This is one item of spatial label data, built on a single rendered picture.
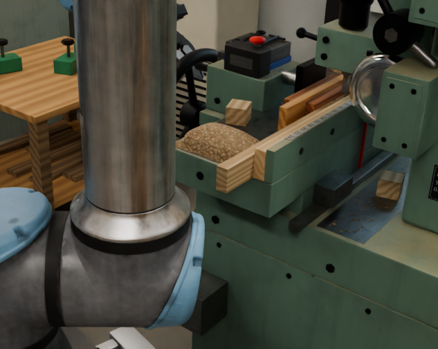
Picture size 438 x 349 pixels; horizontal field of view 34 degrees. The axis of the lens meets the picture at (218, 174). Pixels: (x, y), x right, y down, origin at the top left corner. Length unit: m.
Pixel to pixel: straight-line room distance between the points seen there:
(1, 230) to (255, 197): 0.51
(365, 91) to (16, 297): 0.65
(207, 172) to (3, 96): 1.40
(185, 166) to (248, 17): 1.74
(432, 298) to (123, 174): 0.63
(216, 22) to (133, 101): 2.11
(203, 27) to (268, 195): 1.71
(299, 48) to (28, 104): 1.10
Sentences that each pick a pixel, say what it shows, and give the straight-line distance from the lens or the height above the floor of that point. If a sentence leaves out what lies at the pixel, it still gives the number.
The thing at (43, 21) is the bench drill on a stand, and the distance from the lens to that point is 3.40.
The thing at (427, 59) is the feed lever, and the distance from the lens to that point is 1.07.
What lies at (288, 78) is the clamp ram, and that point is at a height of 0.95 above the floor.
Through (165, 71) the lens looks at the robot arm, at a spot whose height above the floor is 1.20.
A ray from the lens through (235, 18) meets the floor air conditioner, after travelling 2.79.
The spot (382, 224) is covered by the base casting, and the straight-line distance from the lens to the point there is 1.21.
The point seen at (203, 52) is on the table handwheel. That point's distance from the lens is 1.49.
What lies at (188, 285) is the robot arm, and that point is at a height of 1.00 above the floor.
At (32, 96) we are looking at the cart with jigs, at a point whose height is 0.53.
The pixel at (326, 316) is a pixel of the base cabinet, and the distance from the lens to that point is 1.25.
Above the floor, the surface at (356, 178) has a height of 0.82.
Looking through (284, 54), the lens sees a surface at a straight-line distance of 1.41.
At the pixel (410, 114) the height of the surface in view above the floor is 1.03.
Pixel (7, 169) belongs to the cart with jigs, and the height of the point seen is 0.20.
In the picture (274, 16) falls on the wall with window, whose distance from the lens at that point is 2.91.
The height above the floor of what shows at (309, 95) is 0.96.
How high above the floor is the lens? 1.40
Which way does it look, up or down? 27 degrees down
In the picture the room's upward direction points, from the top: 2 degrees clockwise
